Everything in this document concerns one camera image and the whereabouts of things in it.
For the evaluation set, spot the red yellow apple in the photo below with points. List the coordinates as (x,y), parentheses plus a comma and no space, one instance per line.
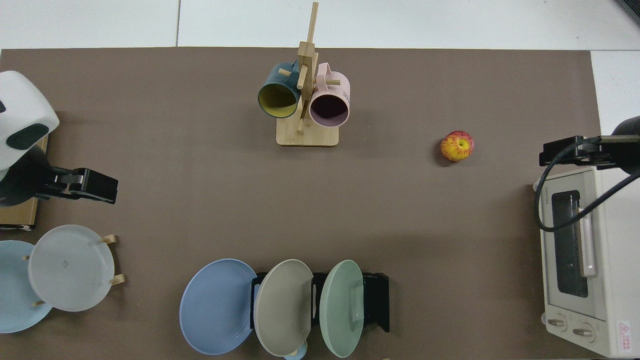
(457,145)

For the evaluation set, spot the wooden plate rack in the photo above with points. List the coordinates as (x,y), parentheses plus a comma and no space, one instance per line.
(119,280)

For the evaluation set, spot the light blue plate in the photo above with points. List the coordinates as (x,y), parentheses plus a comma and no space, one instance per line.
(15,295)

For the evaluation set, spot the beige grey plate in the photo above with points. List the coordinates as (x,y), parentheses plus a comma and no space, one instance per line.
(282,307)

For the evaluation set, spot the black dish rack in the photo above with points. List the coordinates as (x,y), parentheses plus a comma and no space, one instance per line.
(375,300)

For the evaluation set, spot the pale green plate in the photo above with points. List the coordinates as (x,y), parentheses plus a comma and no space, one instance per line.
(340,307)

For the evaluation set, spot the brown table cloth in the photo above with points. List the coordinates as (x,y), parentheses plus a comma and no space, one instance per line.
(200,200)

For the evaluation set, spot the pale toaster oven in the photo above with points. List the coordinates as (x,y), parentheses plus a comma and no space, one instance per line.
(612,260)

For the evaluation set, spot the dark grey corner object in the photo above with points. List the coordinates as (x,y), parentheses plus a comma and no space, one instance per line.
(631,9)

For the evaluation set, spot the dark teal cup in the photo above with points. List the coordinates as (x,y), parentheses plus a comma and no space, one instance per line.
(277,87)

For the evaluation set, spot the wooden cup stand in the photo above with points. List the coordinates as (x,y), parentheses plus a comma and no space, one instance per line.
(307,135)

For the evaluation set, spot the pink cup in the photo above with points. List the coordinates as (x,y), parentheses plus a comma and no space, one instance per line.
(332,87)

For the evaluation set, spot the small blue round thing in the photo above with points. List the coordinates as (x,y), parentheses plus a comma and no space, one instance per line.
(295,354)

